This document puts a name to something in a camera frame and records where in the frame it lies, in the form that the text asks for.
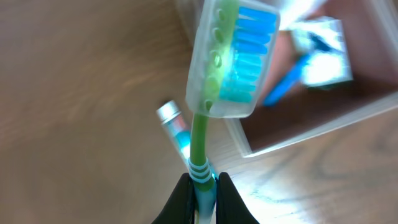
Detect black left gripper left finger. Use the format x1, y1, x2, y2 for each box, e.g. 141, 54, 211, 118
152, 173, 195, 224

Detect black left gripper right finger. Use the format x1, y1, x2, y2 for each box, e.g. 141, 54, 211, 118
216, 172, 259, 224

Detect teal white toothpaste tube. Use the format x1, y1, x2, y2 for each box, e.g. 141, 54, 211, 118
156, 100, 192, 167

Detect green white toothbrush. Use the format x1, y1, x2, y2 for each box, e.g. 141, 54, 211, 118
185, 0, 280, 223

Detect blue disposable razor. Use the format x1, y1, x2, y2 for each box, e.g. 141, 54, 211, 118
262, 32, 332, 106

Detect white cosmetic tube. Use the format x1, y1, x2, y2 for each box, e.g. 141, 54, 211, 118
275, 0, 326, 30

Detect white box with pink interior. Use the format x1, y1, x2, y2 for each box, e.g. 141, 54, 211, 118
174, 0, 398, 159

